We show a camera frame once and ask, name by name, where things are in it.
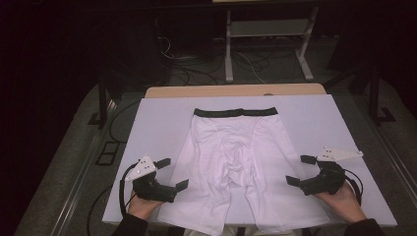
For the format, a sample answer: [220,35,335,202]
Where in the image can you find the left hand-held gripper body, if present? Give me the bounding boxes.
[124,154,178,204]

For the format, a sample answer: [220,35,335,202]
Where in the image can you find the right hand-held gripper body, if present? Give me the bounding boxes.
[298,146,364,197]

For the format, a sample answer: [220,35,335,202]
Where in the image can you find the white shorts with black waistband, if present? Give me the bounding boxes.
[156,106,331,236]

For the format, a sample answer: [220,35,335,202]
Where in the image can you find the person's left hand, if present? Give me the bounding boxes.
[127,190,165,221]

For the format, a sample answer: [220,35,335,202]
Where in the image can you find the person's right hand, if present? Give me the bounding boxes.
[314,181,368,224]

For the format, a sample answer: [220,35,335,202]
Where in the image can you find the white board mat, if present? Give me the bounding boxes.
[101,93,398,228]

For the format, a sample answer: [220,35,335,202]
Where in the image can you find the black floor outlet plate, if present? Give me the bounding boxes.
[95,141,121,166]

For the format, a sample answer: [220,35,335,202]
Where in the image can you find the black metal stand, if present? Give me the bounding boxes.
[328,65,396,126]
[88,73,124,130]

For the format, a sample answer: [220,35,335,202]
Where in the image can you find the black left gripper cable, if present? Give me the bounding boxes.
[118,161,139,218]

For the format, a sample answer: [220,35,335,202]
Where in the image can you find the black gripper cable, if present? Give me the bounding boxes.
[118,161,139,218]
[342,168,364,207]

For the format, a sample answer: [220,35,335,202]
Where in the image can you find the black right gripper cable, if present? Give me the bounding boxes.
[342,168,364,207]

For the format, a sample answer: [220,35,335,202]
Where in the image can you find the black floor cable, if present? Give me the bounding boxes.
[108,99,142,145]

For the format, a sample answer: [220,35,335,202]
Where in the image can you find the bundle of black floor cables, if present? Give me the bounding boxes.
[168,53,228,87]

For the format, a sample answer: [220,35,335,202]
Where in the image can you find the white floor cable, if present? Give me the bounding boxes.
[234,51,268,85]

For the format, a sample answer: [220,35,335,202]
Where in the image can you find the white metal stand frame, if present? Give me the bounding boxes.
[224,6,320,84]

